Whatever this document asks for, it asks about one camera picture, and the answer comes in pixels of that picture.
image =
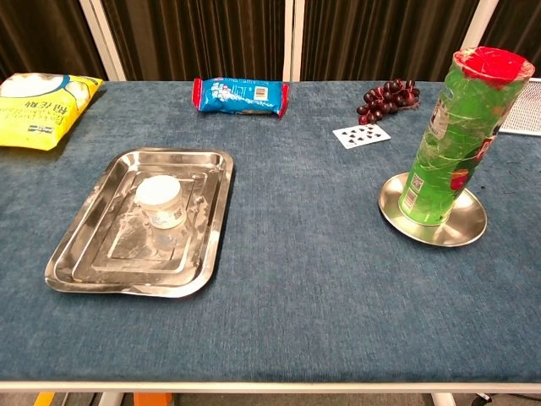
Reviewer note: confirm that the white frame post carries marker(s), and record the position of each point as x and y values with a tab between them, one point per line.
103	38
475	29
293	38

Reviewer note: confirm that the blue cookie package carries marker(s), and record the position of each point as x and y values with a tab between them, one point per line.
236	95

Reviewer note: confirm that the round steel plate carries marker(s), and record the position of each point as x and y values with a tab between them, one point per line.
462	222

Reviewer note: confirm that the white playing card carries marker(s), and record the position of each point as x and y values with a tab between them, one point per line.
361	135

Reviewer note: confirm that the rectangular steel tray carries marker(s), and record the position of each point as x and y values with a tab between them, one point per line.
105	237

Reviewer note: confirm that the blue table cloth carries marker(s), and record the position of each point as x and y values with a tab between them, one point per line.
296	296

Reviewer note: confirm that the green chips can red lid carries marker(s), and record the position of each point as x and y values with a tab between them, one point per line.
460	139

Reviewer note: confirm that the dark purple grape bunch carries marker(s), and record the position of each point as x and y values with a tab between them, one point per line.
386	101

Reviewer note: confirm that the yellow snack bag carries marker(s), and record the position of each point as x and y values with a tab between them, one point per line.
38	110

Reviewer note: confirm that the dark pleated curtain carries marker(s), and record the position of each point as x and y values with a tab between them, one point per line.
380	38
42	34
194	38
522	29

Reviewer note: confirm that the white plastic jar with lid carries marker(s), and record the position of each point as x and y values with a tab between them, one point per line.
162	201

